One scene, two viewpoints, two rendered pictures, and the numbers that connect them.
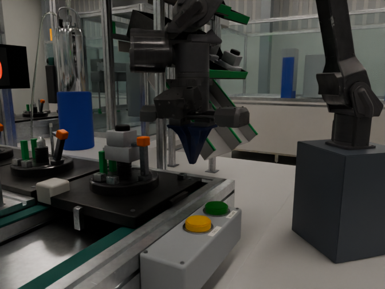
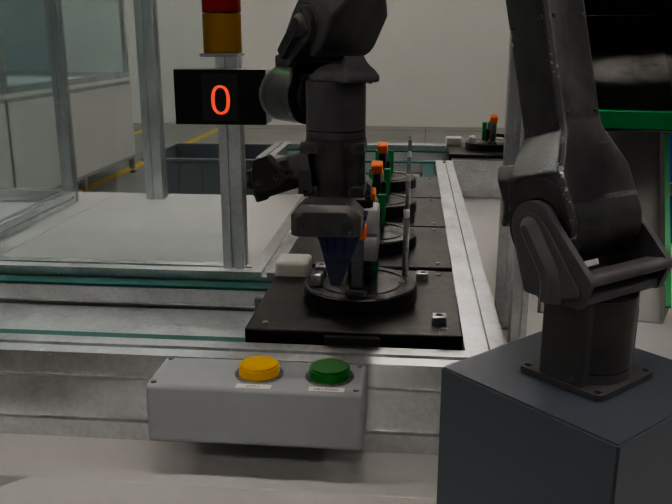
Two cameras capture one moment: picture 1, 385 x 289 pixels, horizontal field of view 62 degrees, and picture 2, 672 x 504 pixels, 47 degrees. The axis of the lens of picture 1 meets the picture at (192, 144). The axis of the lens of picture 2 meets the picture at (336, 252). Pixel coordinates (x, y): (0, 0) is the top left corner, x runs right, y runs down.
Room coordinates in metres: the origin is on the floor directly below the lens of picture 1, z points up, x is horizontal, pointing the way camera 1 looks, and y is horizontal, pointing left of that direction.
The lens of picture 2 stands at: (0.26, -0.69, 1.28)
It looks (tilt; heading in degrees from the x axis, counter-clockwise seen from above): 16 degrees down; 68
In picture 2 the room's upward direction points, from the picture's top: straight up
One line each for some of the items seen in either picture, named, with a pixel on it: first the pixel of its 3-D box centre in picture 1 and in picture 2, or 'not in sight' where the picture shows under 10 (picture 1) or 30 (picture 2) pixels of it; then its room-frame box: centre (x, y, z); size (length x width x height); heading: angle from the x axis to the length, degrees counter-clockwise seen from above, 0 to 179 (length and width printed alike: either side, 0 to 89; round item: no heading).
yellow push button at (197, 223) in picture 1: (197, 226); (259, 372); (0.46, -0.01, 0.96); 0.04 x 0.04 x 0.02
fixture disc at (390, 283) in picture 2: (124, 180); (360, 289); (0.64, 0.14, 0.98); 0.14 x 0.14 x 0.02
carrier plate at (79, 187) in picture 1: (125, 188); (359, 303); (0.64, 0.14, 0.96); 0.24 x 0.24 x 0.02; 62
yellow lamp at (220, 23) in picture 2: not in sight; (222, 33); (0.53, 0.33, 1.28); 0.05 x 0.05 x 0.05
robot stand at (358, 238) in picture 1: (344, 194); (573, 500); (0.61, -0.30, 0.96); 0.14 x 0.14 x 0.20; 16
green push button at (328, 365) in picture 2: (216, 210); (329, 375); (0.52, -0.04, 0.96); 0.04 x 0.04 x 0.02
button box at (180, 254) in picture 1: (197, 244); (260, 400); (0.46, -0.01, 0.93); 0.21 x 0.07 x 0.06; 152
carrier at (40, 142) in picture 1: (41, 152); (371, 217); (0.76, 0.37, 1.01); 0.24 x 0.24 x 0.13; 62
